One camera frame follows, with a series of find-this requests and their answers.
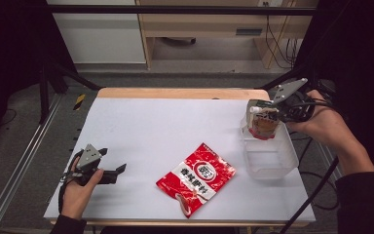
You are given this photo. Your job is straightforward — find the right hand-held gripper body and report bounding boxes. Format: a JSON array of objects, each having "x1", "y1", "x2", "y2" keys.
[{"x1": 271, "y1": 77, "x2": 318, "y2": 124}]

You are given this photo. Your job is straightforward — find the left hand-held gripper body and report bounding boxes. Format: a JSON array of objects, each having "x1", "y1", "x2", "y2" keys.
[{"x1": 76, "y1": 143, "x2": 108, "y2": 185}]

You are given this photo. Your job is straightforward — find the beige spout pouch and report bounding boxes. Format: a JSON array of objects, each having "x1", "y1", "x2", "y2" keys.
[{"x1": 247, "y1": 104, "x2": 281, "y2": 141}]

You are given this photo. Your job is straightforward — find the green and cream food packet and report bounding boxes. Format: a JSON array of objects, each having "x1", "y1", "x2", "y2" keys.
[{"x1": 245, "y1": 98, "x2": 276, "y2": 113}]

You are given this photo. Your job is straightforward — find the clear plastic container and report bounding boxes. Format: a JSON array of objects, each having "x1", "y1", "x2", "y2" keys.
[{"x1": 240, "y1": 115, "x2": 300, "y2": 180}]

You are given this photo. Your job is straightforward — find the person's left hand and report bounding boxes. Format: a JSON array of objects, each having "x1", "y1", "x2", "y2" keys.
[{"x1": 60, "y1": 158, "x2": 105, "y2": 220}]

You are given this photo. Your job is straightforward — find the person's right hand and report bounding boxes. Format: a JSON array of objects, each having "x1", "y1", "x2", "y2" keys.
[{"x1": 286, "y1": 89, "x2": 355, "y2": 149}]

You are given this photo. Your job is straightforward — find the black stand legs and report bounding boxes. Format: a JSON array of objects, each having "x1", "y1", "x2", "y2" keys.
[
  {"x1": 38, "y1": 59, "x2": 103, "y2": 125},
  {"x1": 256, "y1": 64, "x2": 310, "y2": 93}
]

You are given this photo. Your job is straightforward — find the yellow and black tape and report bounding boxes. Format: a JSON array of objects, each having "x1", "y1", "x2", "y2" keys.
[{"x1": 73, "y1": 93, "x2": 87, "y2": 111}]

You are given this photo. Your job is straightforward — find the red and white food packet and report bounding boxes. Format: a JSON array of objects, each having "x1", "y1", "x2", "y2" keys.
[{"x1": 155, "y1": 141, "x2": 238, "y2": 219}]

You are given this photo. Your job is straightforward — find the wooden desk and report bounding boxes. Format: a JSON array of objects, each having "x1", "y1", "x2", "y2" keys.
[{"x1": 135, "y1": 0, "x2": 319, "y2": 70}]

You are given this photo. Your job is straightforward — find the white cabinet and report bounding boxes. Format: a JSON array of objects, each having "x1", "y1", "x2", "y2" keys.
[{"x1": 47, "y1": 0, "x2": 147, "y2": 65}]

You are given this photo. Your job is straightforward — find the bundle of black desk cables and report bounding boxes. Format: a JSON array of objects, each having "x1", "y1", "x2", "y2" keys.
[{"x1": 263, "y1": 1, "x2": 304, "y2": 70}]

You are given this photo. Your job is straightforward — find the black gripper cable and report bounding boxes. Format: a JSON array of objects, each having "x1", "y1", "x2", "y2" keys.
[{"x1": 56, "y1": 150, "x2": 82, "y2": 215}]

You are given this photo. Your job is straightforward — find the metal floor rail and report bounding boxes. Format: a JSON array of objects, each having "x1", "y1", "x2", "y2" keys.
[{"x1": 0, "y1": 94, "x2": 62, "y2": 234}]

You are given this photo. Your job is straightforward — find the thin black floor cable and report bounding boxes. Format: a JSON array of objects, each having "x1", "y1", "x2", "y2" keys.
[{"x1": 288, "y1": 130, "x2": 340, "y2": 212}]

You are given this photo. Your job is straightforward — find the thick black cable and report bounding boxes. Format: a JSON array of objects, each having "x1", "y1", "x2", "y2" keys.
[{"x1": 278, "y1": 155, "x2": 340, "y2": 234}]

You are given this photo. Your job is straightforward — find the black horizontal frame bar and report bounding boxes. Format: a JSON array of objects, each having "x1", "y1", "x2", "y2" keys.
[{"x1": 47, "y1": 4, "x2": 318, "y2": 17}]

